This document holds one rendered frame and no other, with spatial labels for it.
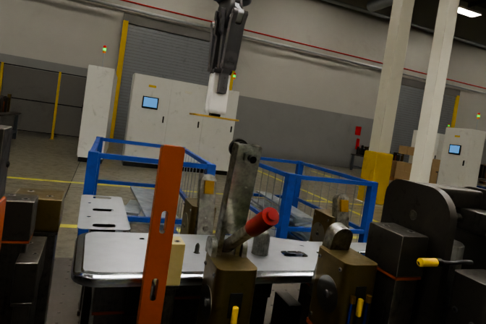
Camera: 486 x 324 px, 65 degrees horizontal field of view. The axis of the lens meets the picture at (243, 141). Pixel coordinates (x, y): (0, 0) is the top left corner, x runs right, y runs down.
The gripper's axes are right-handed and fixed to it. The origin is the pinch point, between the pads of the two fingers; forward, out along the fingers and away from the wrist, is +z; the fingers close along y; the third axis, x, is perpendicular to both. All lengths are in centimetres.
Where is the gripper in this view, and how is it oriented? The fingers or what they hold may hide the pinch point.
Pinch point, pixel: (217, 94)
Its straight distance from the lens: 67.6
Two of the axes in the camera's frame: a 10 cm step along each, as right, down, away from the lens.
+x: -9.2, -1.2, -3.8
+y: -3.7, -0.9, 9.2
